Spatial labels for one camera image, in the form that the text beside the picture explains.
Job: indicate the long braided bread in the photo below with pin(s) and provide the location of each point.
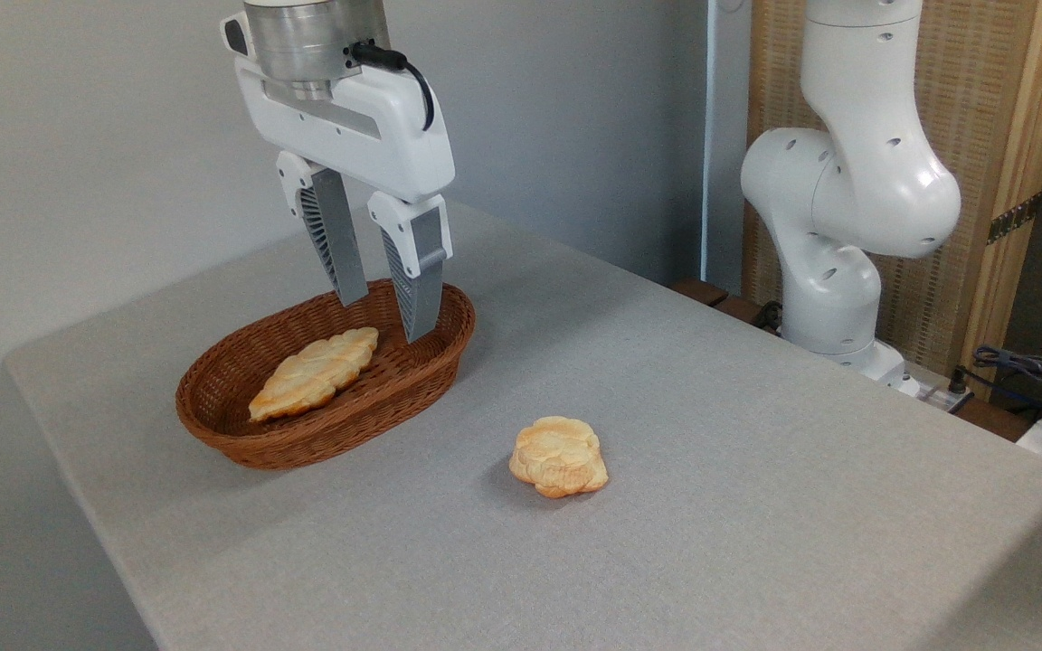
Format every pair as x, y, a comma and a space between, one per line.
313, 372

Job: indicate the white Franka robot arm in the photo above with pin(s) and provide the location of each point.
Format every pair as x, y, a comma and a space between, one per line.
856, 190

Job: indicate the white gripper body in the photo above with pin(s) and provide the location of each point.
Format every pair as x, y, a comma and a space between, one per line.
367, 127

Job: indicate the woven screen with wooden frame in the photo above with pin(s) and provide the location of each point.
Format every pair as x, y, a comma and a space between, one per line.
982, 108

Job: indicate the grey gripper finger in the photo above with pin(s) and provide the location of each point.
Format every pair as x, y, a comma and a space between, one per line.
340, 235
421, 271

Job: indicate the brass hinge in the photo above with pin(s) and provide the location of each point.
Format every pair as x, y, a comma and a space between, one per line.
1014, 219

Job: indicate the brown wicker oval basket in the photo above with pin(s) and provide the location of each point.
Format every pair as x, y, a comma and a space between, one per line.
241, 380

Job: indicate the round bumpy bread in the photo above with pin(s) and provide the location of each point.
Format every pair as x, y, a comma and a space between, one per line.
559, 457

